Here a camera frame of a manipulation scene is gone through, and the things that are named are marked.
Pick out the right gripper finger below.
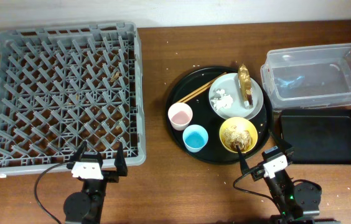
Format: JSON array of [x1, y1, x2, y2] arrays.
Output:
[[236, 145, 250, 175], [269, 129, 294, 156]]

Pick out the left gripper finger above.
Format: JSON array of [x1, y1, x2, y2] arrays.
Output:
[[70, 141, 87, 164], [114, 143, 128, 176]]

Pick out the food scraps with rice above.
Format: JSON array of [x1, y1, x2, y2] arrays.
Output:
[[222, 126, 253, 152]]

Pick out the yellow bowl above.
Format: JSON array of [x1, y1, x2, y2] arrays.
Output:
[[219, 117, 258, 153]]

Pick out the light blue cup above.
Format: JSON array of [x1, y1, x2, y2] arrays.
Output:
[[182, 124, 208, 153]]

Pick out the white tissue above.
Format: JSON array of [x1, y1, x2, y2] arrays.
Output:
[[210, 89, 233, 111]]

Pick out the pink cup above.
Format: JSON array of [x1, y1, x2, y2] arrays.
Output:
[[167, 103, 193, 131]]

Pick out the gold snack wrapper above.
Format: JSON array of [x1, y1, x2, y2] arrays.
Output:
[[238, 64, 253, 109]]

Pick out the grey round plate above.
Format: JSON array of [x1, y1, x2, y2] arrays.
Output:
[[208, 73, 264, 119]]

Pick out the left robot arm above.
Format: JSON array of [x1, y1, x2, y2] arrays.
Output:
[[63, 141, 128, 224]]

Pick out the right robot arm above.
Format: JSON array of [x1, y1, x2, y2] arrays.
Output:
[[233, 131, 338, 224]]

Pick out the grey plastic dishwasher rack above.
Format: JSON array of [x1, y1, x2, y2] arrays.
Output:
[[0, 22, 146, 178]]

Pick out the clear plastic waste bin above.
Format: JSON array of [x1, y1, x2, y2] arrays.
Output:
[[260, 43, 351, 111]]

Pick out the black rectangular tray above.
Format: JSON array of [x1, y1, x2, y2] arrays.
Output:
[[279, 109, 351, 165]]

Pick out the blue wrapper in bin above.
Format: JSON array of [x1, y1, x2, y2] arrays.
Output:
[[276, 76, 305, 89]]

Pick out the round black serving tray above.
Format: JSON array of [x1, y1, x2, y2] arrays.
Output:
[[166, 66, 274, 165]]

